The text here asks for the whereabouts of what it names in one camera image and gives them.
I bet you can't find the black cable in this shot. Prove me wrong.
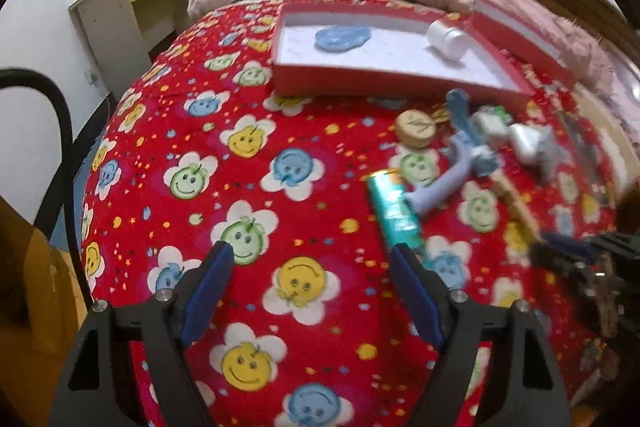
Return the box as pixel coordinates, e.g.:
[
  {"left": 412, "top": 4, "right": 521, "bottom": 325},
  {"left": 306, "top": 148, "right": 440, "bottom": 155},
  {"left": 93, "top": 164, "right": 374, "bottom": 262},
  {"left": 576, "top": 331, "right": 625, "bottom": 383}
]
[{"left": 0, "top": 68, "right": 96, "bottom": 308}]

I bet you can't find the red flower-print bedsheet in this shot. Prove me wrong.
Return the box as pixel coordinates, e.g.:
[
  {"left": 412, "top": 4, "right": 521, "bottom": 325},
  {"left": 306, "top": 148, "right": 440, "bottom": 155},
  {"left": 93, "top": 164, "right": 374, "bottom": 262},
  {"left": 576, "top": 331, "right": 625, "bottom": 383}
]
[{"left": 80, "top": 0, "right": 626, "bottom": 427}]

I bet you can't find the small wooden block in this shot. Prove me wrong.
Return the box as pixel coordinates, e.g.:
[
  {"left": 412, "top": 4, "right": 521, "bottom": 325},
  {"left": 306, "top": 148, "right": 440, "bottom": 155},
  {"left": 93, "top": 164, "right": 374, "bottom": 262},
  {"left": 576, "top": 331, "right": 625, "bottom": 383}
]
[{"left": 492, "top": 172, "right": 543, "bottom": 243}]

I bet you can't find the red cardboard box lid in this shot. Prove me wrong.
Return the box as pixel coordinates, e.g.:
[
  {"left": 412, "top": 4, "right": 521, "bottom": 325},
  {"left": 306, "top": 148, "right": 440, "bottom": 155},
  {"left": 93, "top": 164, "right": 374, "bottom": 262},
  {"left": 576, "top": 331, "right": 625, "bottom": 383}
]
[{"left": 470, "top": 0, "right": 576, "bottom": 80}]

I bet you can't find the round wooden disc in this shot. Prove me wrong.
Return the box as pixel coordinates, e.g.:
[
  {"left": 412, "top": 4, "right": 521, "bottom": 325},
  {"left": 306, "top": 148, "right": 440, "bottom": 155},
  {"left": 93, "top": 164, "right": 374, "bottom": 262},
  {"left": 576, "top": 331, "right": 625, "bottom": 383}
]
[{"left": 395, "top": 109, "right": 435, "bottom": 148}]

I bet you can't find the white earbuds case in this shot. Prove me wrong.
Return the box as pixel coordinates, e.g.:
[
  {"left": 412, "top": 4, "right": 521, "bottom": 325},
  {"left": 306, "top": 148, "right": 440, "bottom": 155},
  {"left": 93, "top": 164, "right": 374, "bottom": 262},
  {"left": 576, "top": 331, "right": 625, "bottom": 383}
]
[{"left": 507, "top": 123, "right": 557, "bottom": 182}]

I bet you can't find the green tube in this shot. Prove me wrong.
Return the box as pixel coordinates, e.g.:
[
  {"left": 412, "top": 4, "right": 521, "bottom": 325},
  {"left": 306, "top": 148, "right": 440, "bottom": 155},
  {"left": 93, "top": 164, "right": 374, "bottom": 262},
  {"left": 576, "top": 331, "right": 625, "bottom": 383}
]
[{"left": 364, "top": 169, "right": 426, "bottom": 258}]

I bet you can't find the blue plastic hook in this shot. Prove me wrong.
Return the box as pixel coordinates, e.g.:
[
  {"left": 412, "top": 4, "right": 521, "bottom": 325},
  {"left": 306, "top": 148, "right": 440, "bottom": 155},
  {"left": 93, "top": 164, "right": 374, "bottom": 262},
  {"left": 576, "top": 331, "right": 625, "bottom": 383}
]
[{"left": 445, "top": 89, "right": 503, "bottom": 178}]

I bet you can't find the grey-purple plastic hook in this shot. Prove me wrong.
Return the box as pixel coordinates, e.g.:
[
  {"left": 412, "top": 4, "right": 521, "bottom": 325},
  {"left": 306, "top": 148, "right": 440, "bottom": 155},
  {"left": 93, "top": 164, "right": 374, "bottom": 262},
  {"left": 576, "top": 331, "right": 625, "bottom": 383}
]
[{"left": 402, "top": 142, "right": 473, "bottom": 212}]

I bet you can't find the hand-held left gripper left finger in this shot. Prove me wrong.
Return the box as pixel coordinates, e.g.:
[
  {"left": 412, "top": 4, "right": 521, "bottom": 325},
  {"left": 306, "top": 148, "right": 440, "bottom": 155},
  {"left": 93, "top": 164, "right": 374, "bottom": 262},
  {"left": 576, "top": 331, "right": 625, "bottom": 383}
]
[{"left": 47, "top": 241, "right": 236, "bottom": 427}]

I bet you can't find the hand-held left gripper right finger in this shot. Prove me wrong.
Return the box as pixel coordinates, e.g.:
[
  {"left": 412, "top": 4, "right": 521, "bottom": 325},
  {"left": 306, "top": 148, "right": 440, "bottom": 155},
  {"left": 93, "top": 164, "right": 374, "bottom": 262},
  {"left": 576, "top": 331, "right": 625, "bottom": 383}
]
[{"left": 389, "top": 243, "right": 573, "bottom": 427}]

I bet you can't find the white charger plug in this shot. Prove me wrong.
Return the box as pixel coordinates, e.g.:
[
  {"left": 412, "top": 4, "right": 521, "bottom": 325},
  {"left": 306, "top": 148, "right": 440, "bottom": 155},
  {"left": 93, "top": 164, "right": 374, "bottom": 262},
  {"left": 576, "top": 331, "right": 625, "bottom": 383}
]
[{"left": 472, "top": 109, "right": 511, "bottom": 148}]

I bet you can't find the beige shelf unit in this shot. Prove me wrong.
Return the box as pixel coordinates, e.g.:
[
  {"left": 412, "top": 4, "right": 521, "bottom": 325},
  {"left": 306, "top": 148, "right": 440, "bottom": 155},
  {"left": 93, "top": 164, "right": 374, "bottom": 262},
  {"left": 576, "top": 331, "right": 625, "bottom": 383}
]
[{"left": 68, "top": 0, "right": 201, "bottom": 62}]

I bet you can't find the black metal bed frame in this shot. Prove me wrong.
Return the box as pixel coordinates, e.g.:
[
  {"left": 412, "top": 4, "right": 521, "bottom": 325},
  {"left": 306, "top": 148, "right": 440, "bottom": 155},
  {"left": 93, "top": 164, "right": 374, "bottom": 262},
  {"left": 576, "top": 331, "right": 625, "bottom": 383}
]
[{"left": 35, "top": 102, "right": 118, "bottom": 238}]

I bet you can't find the brown wooden furniture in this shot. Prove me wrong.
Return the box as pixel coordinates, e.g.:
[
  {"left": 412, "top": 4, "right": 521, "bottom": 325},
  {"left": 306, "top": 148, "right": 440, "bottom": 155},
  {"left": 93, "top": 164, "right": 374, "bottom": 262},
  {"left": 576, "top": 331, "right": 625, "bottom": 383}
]
[{"left": 0, "top": 197, "right": 91, "bottom": 427}]

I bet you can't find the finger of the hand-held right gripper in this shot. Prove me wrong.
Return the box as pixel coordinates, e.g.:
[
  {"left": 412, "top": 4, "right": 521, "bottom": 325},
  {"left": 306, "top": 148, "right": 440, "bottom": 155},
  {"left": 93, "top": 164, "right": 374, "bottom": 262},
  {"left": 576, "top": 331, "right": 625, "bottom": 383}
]
[{"left": 530, "top": 229, "right": 640, "bottom": 269}]

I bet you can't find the red cardboard box tray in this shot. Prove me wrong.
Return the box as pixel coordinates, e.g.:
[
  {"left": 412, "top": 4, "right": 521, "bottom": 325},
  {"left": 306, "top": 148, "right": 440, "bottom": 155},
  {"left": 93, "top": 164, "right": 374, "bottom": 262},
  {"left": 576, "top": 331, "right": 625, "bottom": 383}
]
[{"left": 270, "top": 2, "right": 536, "bottom": 110}]

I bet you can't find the white plastic bottle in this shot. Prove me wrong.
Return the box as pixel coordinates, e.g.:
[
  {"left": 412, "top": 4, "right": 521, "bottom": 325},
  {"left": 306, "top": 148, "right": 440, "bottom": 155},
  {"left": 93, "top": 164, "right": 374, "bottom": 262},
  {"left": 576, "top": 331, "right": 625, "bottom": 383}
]
[{"left": 426, "top": 19, "right": 468, "bottom": 62}]

